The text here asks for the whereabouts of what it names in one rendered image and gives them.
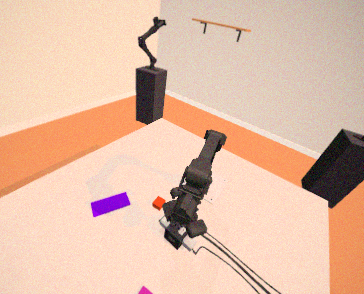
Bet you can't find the purple rectangular block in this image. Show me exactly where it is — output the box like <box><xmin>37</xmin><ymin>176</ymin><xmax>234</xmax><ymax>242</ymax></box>
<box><xmin>91</xmin><ymin>192</ymin><xmax>130</xmax><ymax>217</ymax></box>

